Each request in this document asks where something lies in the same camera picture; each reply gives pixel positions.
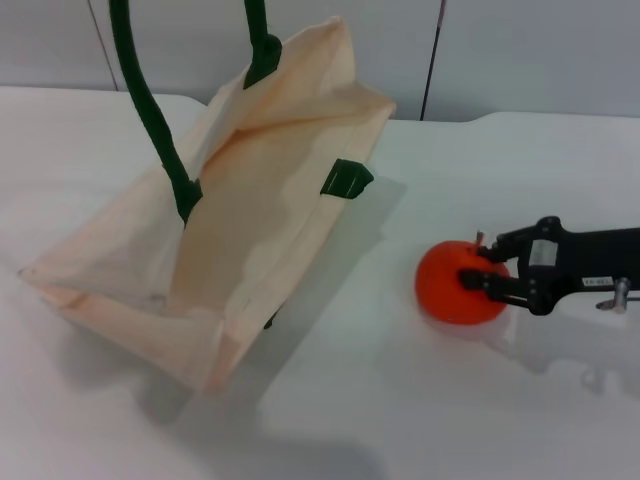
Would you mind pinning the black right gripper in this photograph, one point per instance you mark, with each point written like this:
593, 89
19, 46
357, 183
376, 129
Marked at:
580, 260

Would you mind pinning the silver gripper side pin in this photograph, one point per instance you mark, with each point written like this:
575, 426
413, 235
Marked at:
619, 295

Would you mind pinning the orange fruit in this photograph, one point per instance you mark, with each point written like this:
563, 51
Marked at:
445, 285

